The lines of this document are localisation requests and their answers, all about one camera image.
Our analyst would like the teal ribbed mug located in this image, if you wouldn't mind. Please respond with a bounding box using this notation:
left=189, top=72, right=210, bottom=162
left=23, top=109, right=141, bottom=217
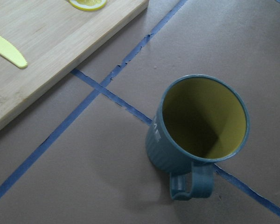
left=145, top=74, right=250, bottom=201

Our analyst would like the lemon slice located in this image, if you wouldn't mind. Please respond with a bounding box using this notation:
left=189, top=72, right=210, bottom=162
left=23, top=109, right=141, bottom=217
left=69, top=0, right=107, bottom=11

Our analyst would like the bamboo cutting board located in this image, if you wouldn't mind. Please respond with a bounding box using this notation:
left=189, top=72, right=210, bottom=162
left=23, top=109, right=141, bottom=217
left=0, top=0, right=149, bottom=130

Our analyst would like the yellow plastic knife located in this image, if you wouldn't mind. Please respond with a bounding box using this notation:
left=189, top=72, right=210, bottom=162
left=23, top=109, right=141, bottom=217
left=0, top=36, right=28, bottom=69

